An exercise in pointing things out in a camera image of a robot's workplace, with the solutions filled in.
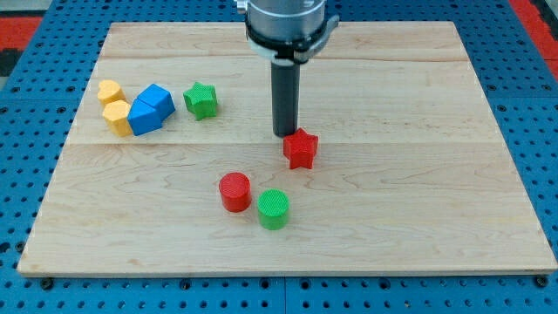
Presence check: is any blue cube block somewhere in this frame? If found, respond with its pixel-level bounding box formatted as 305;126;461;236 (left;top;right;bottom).
137;84;175;121

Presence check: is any blue pentagon block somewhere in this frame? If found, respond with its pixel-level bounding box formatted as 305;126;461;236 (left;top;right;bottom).
127;99;162;136

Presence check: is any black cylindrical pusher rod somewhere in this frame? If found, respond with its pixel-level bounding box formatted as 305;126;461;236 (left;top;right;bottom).
271;64;300;137

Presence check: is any wooden board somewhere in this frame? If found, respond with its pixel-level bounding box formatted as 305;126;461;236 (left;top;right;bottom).
17;22;557;278

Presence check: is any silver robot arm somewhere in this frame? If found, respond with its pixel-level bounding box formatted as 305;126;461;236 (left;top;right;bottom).
235;0;339;138

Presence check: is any red star block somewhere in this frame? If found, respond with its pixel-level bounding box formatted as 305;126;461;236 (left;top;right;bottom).
282;128;319;169

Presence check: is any red cylinder block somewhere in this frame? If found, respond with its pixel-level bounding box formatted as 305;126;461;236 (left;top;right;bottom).
219;172;252;213

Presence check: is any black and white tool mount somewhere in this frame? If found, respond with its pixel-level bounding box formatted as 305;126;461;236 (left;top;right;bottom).
246;15;339;66

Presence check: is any yellow hexagon block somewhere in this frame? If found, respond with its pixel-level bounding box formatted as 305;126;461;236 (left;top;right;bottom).
102;100;133;137

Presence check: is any green cylinder block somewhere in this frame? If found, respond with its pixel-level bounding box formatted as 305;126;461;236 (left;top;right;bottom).
257;188;289;230

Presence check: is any green star block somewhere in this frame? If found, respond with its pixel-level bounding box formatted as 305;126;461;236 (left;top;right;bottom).
183;82;218;120

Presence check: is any yellow heart block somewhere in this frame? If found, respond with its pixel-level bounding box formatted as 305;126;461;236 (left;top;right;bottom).
97;79;126;107

